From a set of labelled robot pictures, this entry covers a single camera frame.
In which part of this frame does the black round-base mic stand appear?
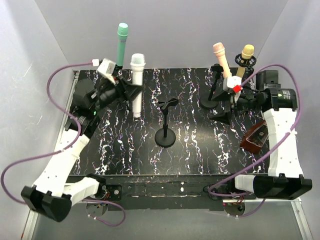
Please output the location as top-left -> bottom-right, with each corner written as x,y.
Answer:
199,63 -> 224,110

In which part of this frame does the white microphone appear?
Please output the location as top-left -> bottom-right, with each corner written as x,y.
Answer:
130,53 -> 146,119

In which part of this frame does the black tripod shock-mount stand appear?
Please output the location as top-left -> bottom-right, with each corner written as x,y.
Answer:
234,53 -> 257,80

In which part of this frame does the yellow microphone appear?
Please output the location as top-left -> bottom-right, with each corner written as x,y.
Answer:
234,44 -> 255,78

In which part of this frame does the pink microphone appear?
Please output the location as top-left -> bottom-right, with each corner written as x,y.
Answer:
212,42 -> 232,78

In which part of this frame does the green microphone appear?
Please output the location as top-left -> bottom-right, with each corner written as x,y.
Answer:
116,22 -> 129,67

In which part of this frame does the small black tripod stand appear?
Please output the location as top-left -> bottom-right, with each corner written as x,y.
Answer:
113,64 -> 132,111

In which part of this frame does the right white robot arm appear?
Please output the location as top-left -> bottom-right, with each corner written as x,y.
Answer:
208,87 -> 313,200

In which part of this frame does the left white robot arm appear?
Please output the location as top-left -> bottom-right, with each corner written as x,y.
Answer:
21,77 -> 144,222

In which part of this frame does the brown box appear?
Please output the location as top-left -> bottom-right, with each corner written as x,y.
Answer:
240,120 -> 268,154

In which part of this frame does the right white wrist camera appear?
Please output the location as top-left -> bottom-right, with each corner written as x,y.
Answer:
222,76 -> 243,103

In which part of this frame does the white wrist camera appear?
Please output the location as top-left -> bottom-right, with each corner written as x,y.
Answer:
97,58 -> 116,85
222,76 -> 243,103

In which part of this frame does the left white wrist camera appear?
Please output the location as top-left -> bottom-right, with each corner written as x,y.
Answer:
97,58 -> 116,85

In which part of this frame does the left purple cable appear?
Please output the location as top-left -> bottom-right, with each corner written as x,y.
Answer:
0,59 -> 126,227

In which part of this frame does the purple cable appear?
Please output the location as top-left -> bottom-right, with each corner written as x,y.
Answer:
207,64 -> 300,218
0,59 -> 126,227

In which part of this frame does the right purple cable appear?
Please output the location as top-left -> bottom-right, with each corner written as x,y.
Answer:
207,64 -> 300,218

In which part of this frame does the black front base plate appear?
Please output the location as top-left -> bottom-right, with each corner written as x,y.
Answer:
97,173 -> 253,211

